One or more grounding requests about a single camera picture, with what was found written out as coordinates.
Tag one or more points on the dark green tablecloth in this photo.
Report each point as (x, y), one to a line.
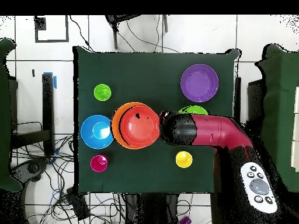
(151, 70)

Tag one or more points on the large yellow-orange bowl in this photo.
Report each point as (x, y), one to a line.
(115, 126)

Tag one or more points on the green cup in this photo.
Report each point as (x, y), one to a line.
(102, 94)

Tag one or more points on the light blue bowl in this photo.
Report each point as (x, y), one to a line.
(88, 140)

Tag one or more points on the purple cup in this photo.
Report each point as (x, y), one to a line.
(185, 221)

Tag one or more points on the purple bowl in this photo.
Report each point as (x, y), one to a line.
(199, 83)

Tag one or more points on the green bowl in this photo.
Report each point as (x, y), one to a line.
(193, 110)

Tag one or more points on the black table frame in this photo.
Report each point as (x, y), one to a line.
(255, 100)
(48, 105)

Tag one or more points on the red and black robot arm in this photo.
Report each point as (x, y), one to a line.
(217, 130)

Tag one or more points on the green cloth side table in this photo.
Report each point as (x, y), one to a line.
(280, 93)
(4, 116)

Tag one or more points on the yellow cup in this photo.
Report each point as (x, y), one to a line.
(184, 161)

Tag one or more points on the red cup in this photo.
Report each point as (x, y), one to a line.
(98, 164)

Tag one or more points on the orange-red shallow bowl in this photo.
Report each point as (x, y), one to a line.
(140, 128)

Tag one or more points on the black floor frame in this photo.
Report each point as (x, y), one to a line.
(40, 23)

